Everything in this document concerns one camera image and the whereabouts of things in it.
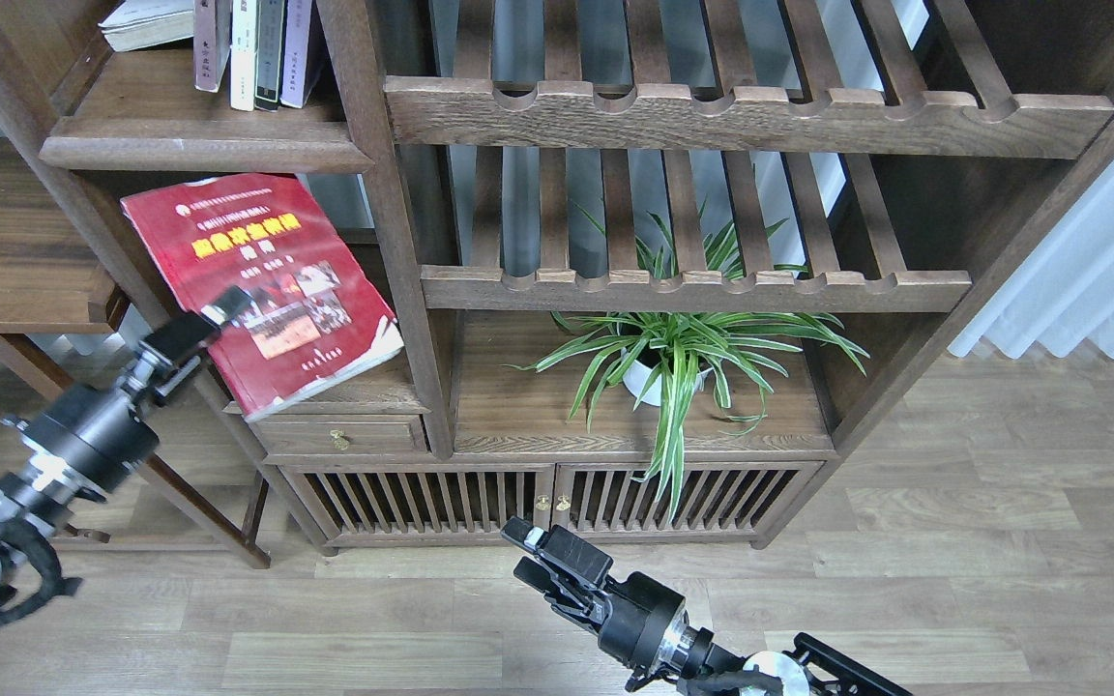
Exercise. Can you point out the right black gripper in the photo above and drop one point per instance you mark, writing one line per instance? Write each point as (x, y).
(639, 622)

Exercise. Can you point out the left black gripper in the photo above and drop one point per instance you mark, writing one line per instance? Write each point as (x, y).
(88, 441)

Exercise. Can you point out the red book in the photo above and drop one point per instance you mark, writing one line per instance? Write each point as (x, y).
(314, 320)

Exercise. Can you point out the yellow green book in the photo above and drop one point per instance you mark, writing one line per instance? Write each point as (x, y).
(140, 24)

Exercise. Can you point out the dark maroon book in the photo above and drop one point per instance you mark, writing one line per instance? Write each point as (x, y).
(211, 43)

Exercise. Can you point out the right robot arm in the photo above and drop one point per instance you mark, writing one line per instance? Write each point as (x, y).
(810, 668)

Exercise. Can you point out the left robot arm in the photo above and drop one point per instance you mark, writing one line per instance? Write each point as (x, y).
(30, 571)

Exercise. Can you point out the brass cabinet door knobs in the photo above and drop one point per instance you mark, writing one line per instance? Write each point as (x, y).
(547, 503)

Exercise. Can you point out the brass drawer knob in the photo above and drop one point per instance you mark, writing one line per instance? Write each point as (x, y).
(339, 440)

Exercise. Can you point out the white plant pot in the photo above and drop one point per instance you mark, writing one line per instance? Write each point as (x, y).
(662, 374)

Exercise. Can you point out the spider plant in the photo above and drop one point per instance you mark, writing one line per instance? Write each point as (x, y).
(743, 340)

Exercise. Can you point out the white standing book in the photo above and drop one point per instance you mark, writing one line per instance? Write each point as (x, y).
(243, 49)

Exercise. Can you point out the dark wooden bookshelf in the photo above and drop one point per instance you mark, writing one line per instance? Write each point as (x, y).
(688, 184)

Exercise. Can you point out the dark green standing book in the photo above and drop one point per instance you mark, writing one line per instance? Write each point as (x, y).
(269, 48)

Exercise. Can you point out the lavender standing book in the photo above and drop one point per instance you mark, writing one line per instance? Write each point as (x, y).
(303, 53)

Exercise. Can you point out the white curtain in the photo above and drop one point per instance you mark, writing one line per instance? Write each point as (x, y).
(1063, 294)

